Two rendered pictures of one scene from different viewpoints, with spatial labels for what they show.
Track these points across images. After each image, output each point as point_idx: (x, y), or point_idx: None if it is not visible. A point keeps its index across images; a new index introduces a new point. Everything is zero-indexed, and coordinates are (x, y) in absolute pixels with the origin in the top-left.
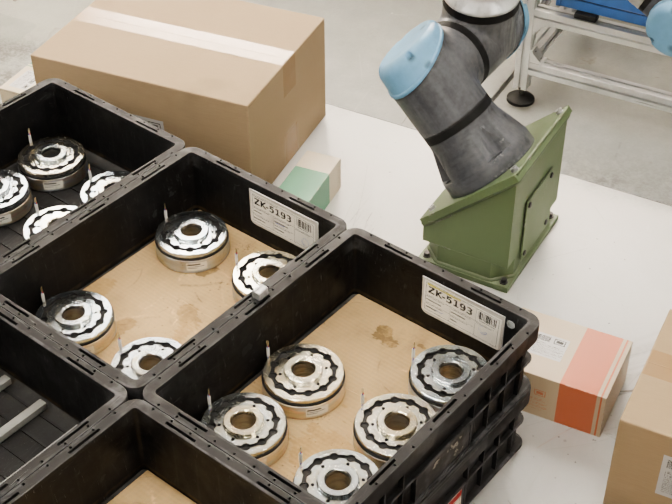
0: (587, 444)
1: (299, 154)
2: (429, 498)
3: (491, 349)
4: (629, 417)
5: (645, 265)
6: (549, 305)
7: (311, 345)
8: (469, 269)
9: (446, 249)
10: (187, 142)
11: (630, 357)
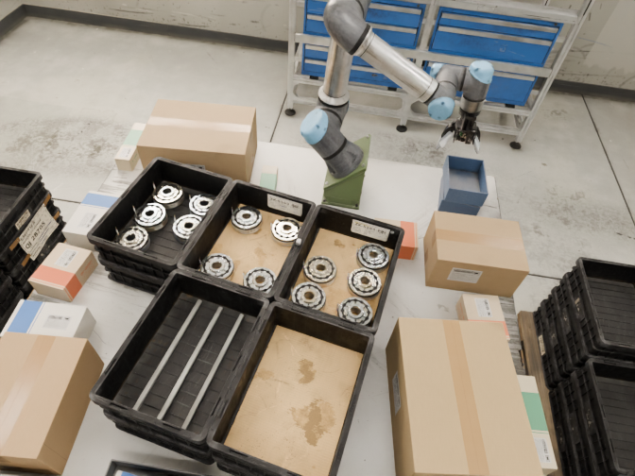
0: (410, 263)
1: (254, 165)
2: None
3: (382, 241)
4: (440, 257)
5: (401, 188)
6: (375, 212)
7: (317, 256)
8: (343, 203)
9: (334, 197)
10: (216, 172)
11: None
